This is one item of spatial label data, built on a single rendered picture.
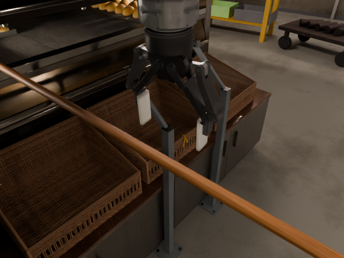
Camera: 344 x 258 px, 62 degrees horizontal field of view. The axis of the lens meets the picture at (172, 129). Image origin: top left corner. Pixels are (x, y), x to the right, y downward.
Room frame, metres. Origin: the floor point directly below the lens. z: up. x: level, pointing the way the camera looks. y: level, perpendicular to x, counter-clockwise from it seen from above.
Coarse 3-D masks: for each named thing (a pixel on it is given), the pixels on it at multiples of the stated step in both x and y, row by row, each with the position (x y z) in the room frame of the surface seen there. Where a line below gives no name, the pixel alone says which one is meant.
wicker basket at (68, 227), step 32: (64, 128) 1.20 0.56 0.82; (0, 160) 0.96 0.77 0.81; (32, 160) 1.03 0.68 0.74; (64, 160) 1.12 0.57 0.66; (96, 160) 1.20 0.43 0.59; (128, 160) 1.02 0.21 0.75; (0, 192) 0.89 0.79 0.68; (32, 192) 0.96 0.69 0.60; (64, 192) 0.96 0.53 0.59; (96, 192) 0.96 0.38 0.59; (128, 192) 0.92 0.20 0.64; (32, 224) 0.78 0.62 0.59; (64, 224) 0.68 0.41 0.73; (96, 224) 0.77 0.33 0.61; (32, 256) 0.57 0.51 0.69
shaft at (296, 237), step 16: (0, 64) 1.10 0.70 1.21; (32, 80) 0.95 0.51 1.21; (48, 96) 0.85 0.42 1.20; (80, 112) 0.74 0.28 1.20; (112, 128) 0.65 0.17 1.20; (128, 144) 0.59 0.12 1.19; (144, 144) 0.58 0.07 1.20; (160, 160) 0.53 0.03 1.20; (192, 176) 0.47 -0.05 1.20; (208, 192) 0.43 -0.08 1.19; (224, 192) 0.42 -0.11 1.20; (240, 208) 0.38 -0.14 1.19; (256, 208) 0.38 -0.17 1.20; (272, 224) 0.34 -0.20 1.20; (288, 224) 0.34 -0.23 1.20; (288, 240) 0.31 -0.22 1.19; (304, 240) 0.31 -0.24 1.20; (320, 256) 0.28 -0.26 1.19; (336, 256) 0.27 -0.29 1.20
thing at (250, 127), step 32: (256, 96) 1.96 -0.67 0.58; (256, 128) 1.91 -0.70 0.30; (192, 160) 1.22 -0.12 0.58; (224, 160) 1.53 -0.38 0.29; (160, 192) 1.02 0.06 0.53; (192, 192) 1.24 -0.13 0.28; (0, 224) 0.79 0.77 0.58; (128, 224) 0.84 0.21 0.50; (160, 224) 1.01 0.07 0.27; (0, 256) 0.63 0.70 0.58; (64, 256) 0.63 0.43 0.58; (96, 256) 0.69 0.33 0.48; (128, 256) 0.82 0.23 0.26
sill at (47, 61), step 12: (204, 12) 2.21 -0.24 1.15; (108, 36) 1.55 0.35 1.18; (120, 36) 1.59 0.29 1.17; (132, 36) 1.66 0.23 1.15; (60, 48) 1.37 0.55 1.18; (72, 48) 1.37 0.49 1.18; (84, 48) 1.41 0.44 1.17; (96, 48) 1.46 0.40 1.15; (24, 60) 1.21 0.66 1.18; (36, 60) 1.21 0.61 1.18; (48, 60) 1.25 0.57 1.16; (60, 60) 1.30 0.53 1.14; (0, 72) 1.09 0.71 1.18; (24, 72) 1.16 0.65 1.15
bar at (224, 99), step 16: (96, 80) 1.02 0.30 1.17; (112, 80) 1.06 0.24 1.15; (64, 96) 0.90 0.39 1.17; (224, 96) 1.36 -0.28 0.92; (32, 112) 0.80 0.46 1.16; (224, 112) 1.35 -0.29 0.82; (0, 128) 0.72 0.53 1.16; (160, 128) 1.04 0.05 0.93; (224, 128) 1.37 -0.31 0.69; (208, 208) 1.33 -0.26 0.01; (160, 256) 0.97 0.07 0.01; (176, 256) 0.97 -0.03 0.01
